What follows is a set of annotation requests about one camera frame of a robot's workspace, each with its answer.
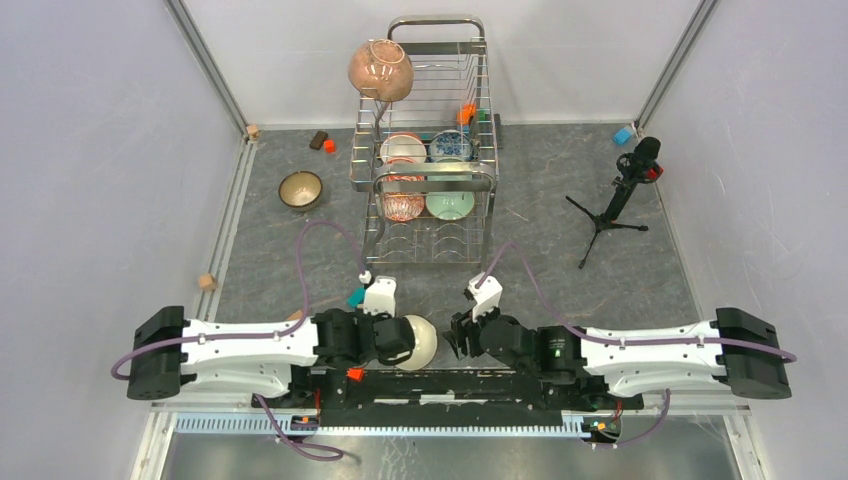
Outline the orange toy piece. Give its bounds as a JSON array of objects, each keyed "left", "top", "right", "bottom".
[{"left": 456, "top": 103, "right": 477, "bottom": 128}]

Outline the blue block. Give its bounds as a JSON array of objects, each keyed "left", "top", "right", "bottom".
[{"left": 612, "top": 126, "right": 635, "bottom": 145}]

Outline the red patterned bowl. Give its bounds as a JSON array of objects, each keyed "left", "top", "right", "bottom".
[{"left": 379, "top": 175, "right": 425, "bottom": 223}]

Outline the white bowl orange rim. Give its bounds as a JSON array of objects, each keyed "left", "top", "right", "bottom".
[{"left": 379, "top": 132, "right": 428, "bottom": 163}]

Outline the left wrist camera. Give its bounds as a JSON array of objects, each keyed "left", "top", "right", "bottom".
[{"left": 358, "top": 270, "right": 397, "bottom": 317}]

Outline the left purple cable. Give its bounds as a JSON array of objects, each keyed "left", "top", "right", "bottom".
[{"left": 110, "top": 220, "right": 372, "bottom": 463}]

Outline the light wooden cube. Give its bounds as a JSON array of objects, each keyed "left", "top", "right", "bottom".
[{"left": 197, "top": 273, "right": 218, "bottom": 292}]

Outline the blue floral bowl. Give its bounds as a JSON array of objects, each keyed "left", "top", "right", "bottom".
[{"left": 428, "top": 130, "right": 474, "bottom": 163}]

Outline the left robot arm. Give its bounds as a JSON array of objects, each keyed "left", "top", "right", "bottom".
[{"left": 122, "top": 306, "right": 422, "bottom": 408}]

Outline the pink speckled bowl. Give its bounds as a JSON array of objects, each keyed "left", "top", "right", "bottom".
[{"left": 347, "top": 39, "right": 414, "bottom": 102}]

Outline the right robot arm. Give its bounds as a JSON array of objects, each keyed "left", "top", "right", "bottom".
[{"left": 442, "top": 307, "right": 792, "bottom": 408}]

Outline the metal dish rack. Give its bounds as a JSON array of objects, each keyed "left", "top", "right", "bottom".
[{"left": 350, "top": 14, "right": 499, "bottom": 265}]

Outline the red cube on base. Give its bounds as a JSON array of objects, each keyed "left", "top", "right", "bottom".
[{"left": 346, "top": 367, "right": 365, "bottom": 382}]

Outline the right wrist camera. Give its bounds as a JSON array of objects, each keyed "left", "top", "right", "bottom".
[{"left": 464, "top": 272, "right": 503, "bottom": 322}]

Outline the purple cable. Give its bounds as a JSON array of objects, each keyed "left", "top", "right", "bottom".
[
  {"left": 110, "top": 220, "right": 372, "bottom": 463},
  {"left": 473, "top": 241, "right": 798, "bottom": 450}
]

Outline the pale green bowl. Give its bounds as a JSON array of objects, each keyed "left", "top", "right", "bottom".
[{"left": 425, "top": 157, "right": 475, "bottom": 221}]

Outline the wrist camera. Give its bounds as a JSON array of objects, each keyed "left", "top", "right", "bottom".
[
  {"left": 358, "top": 270, "right": 397, "bottom": 317},
  {"left": 464, "top": 272, "right": 503, "bottom": 322}
]

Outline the black patterned bowl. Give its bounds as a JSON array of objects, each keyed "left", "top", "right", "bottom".
[{"left": 278, "top": 171, "right": 324, "bottom": 212}]

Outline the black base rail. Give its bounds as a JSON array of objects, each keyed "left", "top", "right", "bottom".
[{"left": 264, "top": 368, "right": 644, "bottom": 427}]

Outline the teal and white bowl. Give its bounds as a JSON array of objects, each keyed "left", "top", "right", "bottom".
[{"left": 396, "top": 315, "right": 438, "bottom": 371}]

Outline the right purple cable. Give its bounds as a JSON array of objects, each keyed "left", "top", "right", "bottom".
[{"left": 473, "top": 241, "right": 798, "bottom": 450}]

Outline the teal block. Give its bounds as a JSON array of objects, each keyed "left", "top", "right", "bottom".
[{"left": 347, "top": 287, "right": 366, "bottom": 309}]

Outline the black microphone on tripod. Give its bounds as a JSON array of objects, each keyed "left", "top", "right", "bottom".
[{"left": 566, "top": 136, "right": 664, "bottom": 269}]

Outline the brown block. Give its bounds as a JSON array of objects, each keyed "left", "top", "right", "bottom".
[{"left": 309, "top": 130, "right": 329, "bottom": 151}]

